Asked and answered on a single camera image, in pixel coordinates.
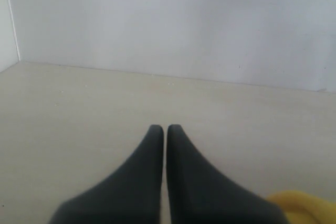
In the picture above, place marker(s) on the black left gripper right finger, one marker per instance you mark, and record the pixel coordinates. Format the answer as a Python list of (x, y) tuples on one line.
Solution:
[(200, 193)]

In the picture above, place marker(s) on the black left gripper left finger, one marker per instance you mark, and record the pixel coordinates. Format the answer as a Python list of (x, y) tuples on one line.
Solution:
[(131, 194)]

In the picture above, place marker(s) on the yellow sleeved forearm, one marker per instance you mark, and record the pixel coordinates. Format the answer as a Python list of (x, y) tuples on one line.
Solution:
[(300, 207)]

